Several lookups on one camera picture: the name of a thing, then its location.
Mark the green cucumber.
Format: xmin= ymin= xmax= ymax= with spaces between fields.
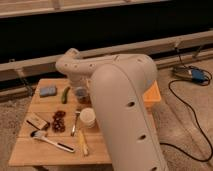
xmin=61 ymin=86 xmax=71 ymax=104

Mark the wooden table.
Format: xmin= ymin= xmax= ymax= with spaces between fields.
xmin=8 ymin=78 xmax=161 ymax=171

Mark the yellow corn cob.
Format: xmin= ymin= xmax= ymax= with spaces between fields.
xmin=78 ymin=130 xmax=89 ymax=156

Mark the small brown box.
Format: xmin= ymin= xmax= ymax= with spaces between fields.
xmin=26 ymin=113 xmax=49 ymax=130

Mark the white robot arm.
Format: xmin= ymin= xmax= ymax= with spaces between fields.
xmin=56 ymin=48 xmax=169 ymax=171

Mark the blue power device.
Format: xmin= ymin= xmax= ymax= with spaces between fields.
xmin=172 ymin=66 xmax=206 ymax=83

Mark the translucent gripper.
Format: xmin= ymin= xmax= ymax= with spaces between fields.
xmin=71 ymin=87 xmax=90 ymax=136

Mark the yellow tray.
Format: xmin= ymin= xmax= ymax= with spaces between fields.
xmin=143 ymin=82 xmax=161 ymax=108

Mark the white cup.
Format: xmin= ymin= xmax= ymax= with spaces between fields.
xmin=80 ymin=108 xmax=96 ymax=128

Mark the white spatula black handle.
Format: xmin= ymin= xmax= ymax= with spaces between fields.
xmin=30 ymin=130 xmax=75 ymax=153

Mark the black cable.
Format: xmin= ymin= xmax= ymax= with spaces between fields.
xmin=159 ymin=46 xmax=213 ymax=164

